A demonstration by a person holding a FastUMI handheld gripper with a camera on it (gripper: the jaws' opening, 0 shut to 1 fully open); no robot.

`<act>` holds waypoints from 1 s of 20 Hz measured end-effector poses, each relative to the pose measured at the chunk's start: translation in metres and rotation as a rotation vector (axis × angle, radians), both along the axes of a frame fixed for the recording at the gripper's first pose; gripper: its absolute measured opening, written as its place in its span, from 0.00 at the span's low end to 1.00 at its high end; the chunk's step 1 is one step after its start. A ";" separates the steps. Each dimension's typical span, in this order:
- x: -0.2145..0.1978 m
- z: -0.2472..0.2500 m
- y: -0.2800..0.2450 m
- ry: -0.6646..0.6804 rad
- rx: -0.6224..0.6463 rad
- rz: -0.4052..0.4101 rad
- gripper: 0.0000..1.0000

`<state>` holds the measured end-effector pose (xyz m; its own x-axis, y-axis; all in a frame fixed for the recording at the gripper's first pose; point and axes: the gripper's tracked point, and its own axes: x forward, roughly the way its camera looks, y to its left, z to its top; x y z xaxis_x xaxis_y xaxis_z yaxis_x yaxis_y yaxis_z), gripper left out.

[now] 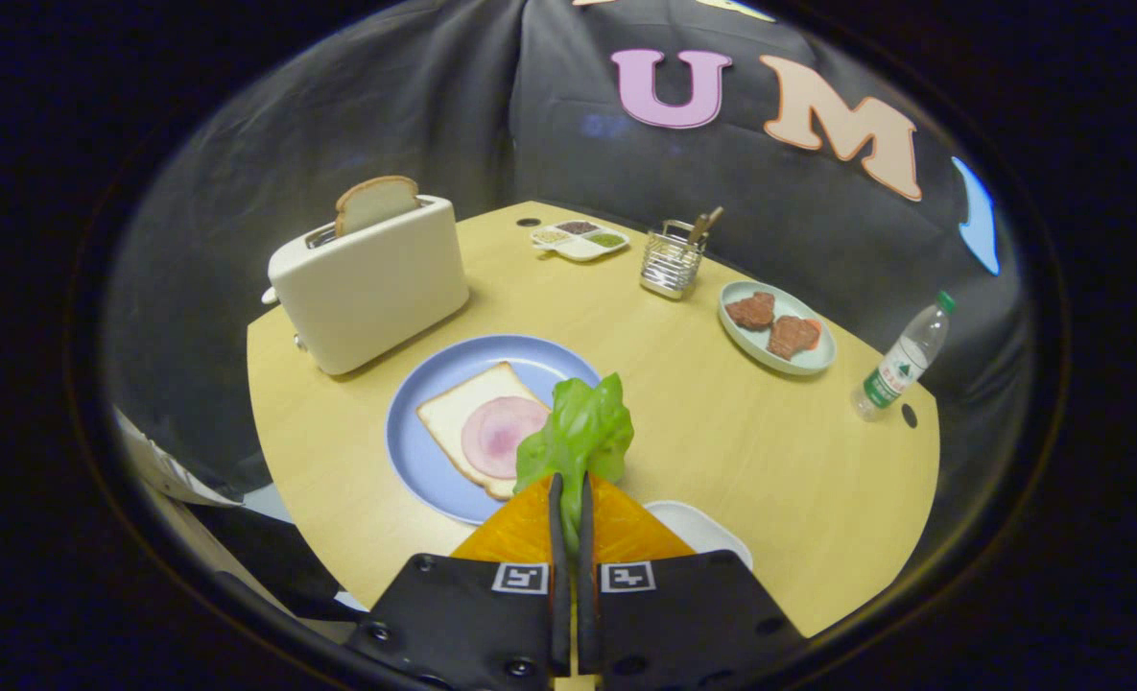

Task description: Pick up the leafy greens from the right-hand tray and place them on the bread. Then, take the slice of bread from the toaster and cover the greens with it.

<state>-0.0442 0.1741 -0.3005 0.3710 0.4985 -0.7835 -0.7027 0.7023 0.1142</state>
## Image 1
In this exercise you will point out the white plate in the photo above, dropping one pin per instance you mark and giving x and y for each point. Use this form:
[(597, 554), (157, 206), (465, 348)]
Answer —
[(702, 528)]

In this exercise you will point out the pink ham slice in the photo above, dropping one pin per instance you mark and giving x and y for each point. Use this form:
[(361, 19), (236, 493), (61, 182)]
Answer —
[(496, 437)]

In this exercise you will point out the white divided seed dish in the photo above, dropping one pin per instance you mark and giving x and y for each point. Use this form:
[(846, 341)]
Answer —
[(582, 248)]

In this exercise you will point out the blue plate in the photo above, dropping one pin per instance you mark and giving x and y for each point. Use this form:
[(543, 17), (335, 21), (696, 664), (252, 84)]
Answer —
[(434, 374)]

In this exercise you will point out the black backdrop cloth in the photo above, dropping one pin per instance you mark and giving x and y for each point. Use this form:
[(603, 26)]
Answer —
[(338, 125)]

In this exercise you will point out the cream white toaster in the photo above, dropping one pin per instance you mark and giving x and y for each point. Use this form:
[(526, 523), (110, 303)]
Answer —
[(376, 288)]

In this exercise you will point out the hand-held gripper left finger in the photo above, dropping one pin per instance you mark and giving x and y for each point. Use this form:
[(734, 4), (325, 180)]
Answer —
[(558, 595)]

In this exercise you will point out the clear plastic water bottle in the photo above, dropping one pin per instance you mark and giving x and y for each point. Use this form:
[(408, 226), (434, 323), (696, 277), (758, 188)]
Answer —
[(899, 365)]

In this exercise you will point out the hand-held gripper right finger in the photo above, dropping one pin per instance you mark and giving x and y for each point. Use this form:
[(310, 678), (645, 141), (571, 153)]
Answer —
[(587, 595)]

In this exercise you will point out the brown-crust toast bread slice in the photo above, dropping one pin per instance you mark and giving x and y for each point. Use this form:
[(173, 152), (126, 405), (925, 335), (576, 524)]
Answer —
[(376, 202)]

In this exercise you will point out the white bread slice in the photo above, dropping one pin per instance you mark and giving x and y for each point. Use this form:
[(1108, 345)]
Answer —
[(453, 413)]

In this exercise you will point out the pale green plate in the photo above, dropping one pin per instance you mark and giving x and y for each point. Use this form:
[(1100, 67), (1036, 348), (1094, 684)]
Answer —
[(736, 336)]

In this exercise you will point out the brown meat piece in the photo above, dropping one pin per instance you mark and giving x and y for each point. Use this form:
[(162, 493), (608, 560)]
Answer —
[(750, 311), (793, 336)]

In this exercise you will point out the green lettuce leaf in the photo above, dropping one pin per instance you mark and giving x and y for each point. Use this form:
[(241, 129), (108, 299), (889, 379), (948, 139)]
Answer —
[(578, 422)]

